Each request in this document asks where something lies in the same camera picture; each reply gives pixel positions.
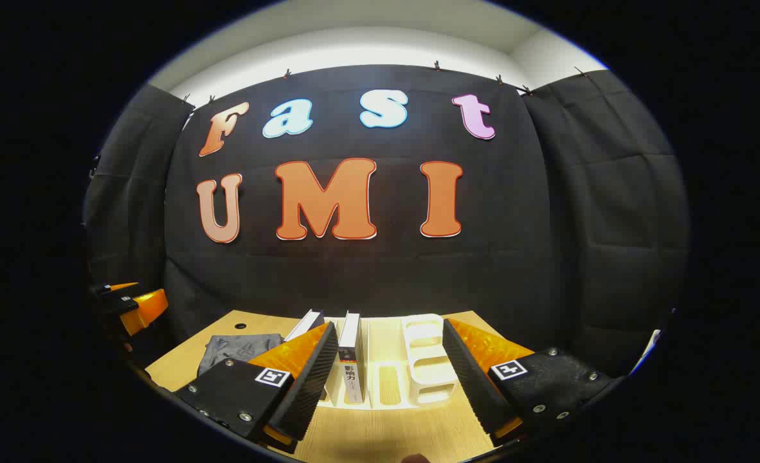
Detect white bookshelf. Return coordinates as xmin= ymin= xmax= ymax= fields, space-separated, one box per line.
xmin=303 ymin=313 xmax=461 ymax=410

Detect black backdrop cloth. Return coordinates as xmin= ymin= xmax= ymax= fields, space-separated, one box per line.
xmin=83 ymin=64 xmax=689 ymax=380

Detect portrait cover book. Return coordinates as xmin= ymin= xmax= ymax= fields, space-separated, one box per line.
xmin=338 ymin=311 xmax=366 ymax=404

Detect grey schoolbag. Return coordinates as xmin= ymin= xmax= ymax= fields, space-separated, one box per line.
xmin=198 ymin=334 xmax=284 ymax=377

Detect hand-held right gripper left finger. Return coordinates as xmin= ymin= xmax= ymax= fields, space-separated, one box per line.
xmin=173 ymin=322 xmax=340 ymax=454

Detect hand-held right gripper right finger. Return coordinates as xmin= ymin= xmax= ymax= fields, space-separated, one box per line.
xmin=442 ymin=318 xmax=615 ymax=446

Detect blue cover book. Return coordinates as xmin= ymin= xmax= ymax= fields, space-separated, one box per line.
xmin=284 ymin=309 xmax=325 ymax=341

